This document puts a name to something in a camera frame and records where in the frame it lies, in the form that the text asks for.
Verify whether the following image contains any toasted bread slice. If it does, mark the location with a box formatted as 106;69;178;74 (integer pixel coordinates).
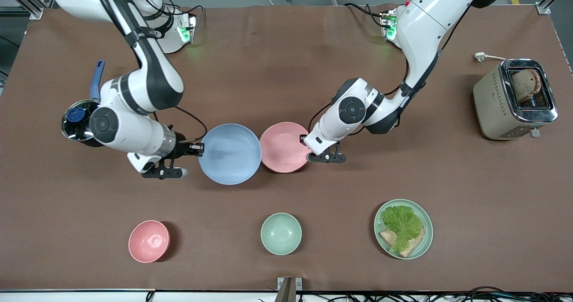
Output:
380;227;425;258

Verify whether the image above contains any small pink bowl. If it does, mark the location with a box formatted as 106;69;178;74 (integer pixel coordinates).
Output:
128;220;171;264

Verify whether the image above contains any large light blue bowl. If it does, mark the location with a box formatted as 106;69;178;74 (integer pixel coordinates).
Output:
198;123;262;186

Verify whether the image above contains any dark pot with blue handle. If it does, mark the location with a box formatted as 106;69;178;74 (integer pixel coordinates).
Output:
61;60;106;148

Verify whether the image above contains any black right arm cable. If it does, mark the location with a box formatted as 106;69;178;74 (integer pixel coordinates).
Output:
154;106;209;144

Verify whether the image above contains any grey metal table bracket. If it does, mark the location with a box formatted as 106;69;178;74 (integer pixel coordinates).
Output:
276;277;303;302

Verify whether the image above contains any pale green plate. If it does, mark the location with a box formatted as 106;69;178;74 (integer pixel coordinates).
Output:
374;199;434;260

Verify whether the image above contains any large pink bowl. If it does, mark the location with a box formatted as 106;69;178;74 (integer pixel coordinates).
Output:
260;122;312;174

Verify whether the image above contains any glass lid with blue knob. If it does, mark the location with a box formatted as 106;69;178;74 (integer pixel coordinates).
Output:
61;99;100;140

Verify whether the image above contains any green lettuce leaf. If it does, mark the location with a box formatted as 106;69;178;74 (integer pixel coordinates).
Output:
380;205;424;254

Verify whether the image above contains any black floor cable bundle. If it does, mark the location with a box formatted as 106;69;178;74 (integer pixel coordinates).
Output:
257;285;573;302

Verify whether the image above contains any white toaster plug and cord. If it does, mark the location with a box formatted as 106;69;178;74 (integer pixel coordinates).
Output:
475;52;507;64

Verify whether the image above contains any pale green bowl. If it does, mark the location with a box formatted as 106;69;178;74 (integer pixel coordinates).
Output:
261;213;302;255

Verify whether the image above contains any beige chrome toaster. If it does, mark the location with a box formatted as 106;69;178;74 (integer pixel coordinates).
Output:
473;59;559;140

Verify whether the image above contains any brown bread slice in toaster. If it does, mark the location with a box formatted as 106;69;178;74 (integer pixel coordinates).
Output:
511;68;540;104

